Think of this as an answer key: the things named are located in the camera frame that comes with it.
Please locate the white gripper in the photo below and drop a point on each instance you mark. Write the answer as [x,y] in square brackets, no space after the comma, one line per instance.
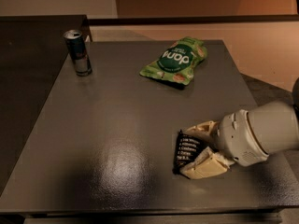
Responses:
[237,138]

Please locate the black rxbar chocolate wrapper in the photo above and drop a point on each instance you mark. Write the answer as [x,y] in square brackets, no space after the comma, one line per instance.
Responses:
[186,151]

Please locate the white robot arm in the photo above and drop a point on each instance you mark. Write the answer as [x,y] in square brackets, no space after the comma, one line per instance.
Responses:
[275,125]

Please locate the green snack pouch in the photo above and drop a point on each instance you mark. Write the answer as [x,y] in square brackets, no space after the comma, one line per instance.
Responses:
[177,63]

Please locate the red bull energy can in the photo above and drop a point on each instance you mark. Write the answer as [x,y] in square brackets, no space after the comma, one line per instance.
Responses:
[78,53]

